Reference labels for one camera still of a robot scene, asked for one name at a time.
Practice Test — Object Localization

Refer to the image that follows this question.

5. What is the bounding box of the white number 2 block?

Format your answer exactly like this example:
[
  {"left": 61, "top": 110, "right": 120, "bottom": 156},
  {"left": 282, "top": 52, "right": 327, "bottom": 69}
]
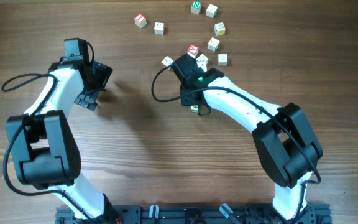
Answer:
[{"left": 154, "top": 22, "right": 165, "bottom": 35}]

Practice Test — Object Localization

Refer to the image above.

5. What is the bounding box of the plain white wooden block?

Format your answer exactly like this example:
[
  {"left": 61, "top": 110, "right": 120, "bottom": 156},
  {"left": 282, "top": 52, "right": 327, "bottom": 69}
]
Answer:
[{"left": 206, "top": 4, "right": 218, "bottom": 18}]

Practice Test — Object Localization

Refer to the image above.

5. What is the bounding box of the blue edged picture block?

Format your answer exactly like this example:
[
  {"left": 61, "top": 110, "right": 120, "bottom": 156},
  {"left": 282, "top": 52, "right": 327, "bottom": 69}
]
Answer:
[{"left": 196, "top": 54, "right": 209, "bottom": 63}]

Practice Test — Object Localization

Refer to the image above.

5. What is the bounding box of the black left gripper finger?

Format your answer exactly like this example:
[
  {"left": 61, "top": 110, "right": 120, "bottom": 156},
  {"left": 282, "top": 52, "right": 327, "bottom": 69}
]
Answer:
[
  {"left": 92, "top": 61, "right": 112, "bottom": 90},
  {"left": 74, "top": 90, "right": 99, "bottom": 111}
]

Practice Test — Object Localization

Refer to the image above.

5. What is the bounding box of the red A letter block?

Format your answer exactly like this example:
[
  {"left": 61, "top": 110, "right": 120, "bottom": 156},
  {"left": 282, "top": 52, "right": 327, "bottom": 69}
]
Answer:
[{"left": 187, "top": 45, "right": 199, "bottom": 58}]

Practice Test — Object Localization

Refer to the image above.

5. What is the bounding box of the plain beige wooden block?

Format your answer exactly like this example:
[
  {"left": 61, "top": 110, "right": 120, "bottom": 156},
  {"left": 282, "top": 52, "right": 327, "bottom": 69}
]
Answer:
[{"left": 218, "top": 54, "right": 228, "bottom": 66}]

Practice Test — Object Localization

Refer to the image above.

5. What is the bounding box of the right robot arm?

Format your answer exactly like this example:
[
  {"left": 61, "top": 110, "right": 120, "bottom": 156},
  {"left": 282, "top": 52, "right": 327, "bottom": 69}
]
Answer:
[{"left": 118, "top": 54, "right": 331, "bottom": 223}]

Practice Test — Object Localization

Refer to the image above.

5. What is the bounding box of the green N letter block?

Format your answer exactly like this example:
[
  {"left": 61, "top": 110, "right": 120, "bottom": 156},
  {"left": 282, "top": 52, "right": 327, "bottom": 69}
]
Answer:
[{"left": 191, "top": 1, "right": 201, "bottom": 14}]

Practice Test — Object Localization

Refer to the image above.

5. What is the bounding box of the white block behind finger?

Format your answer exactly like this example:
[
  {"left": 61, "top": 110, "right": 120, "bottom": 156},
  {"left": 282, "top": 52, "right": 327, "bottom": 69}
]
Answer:
[{"left": 208, "top": 37, "right": 220, "bottom": 52}]

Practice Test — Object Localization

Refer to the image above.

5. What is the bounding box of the red O letter block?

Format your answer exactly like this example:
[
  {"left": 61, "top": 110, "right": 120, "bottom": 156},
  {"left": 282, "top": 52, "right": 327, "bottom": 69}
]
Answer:
[{"left": 161, "top": 56, "right": 174, "bottom": 70}]

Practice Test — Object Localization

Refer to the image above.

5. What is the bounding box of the red I letter block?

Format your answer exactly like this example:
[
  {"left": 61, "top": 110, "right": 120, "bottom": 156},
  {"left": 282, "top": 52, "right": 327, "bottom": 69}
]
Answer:
[{"left": 134, "top": 14, "right": 147, "bottom": 28}]

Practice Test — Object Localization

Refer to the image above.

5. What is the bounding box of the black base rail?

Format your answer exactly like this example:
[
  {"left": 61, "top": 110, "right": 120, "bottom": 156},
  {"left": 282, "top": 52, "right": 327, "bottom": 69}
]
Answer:
[{"left": 55, "top": 203, "right": 333, "bottom": 224}]

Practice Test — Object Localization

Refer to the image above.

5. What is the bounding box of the yellow edged wooden block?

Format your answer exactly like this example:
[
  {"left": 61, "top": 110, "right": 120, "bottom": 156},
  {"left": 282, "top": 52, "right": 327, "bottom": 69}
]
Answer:
[{"left": 214, "top": 22, "right": 226, "bottom": 36}]

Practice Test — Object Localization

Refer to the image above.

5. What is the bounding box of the green brown circle block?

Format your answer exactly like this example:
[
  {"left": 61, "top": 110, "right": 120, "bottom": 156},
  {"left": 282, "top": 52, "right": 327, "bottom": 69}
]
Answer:
[{"left": 190, "top": 105, "right": 198, "bottom": 113}]

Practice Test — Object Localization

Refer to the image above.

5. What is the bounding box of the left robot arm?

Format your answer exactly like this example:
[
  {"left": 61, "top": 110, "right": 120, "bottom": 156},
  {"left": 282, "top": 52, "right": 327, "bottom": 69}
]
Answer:
[{"left": 2, "top": 38, "right": 121, "bottom": 223}]

